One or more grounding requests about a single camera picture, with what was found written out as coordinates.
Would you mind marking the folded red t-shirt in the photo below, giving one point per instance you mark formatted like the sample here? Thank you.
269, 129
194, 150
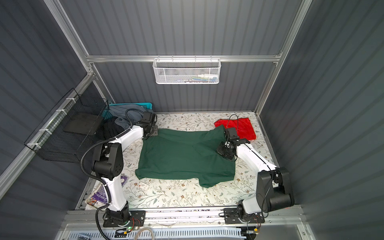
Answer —
243, 126

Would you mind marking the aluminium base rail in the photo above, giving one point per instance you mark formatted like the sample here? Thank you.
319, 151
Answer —
186, 217

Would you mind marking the purple booklet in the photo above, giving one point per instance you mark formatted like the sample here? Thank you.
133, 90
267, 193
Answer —
99, 196

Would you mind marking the grey t-shirt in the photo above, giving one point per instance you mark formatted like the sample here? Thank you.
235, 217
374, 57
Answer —
128, 113

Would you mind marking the white wire mesh basket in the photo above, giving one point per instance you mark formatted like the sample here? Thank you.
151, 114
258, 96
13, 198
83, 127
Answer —
187, 71

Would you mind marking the teal plastic laundry basket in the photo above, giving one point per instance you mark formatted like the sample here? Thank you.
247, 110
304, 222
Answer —
106, 115

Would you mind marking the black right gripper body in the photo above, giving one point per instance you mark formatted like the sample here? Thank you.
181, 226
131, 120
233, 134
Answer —
223, 149

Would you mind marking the black wire mesh basket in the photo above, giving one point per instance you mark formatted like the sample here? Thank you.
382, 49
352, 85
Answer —
74, 126

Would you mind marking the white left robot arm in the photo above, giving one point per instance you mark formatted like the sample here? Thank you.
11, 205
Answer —
108, 164

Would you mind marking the black t-shirt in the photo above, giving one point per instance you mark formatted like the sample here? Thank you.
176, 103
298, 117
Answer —
110, 128

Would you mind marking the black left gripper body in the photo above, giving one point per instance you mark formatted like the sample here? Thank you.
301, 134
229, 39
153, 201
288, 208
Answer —
153, 130

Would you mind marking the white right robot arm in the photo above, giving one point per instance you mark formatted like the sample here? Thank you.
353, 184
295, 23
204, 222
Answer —
274, 190

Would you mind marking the small white card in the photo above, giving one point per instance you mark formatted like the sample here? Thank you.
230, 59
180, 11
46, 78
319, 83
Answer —
144, 186

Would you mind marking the green t-shirt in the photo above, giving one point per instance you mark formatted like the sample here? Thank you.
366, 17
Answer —
180, 155

